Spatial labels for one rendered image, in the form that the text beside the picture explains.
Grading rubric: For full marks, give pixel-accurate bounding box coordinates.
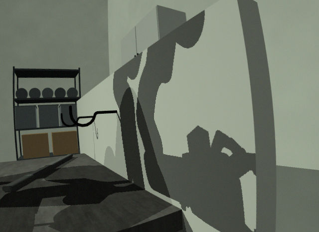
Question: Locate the pale grey wall panel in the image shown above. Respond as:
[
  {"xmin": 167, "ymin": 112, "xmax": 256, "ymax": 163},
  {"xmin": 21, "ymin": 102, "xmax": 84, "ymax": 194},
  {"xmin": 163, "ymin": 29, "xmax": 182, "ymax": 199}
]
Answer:
[{"xmin": 77, "ymin": 0, "xmax": 277, "ymax": 232}]

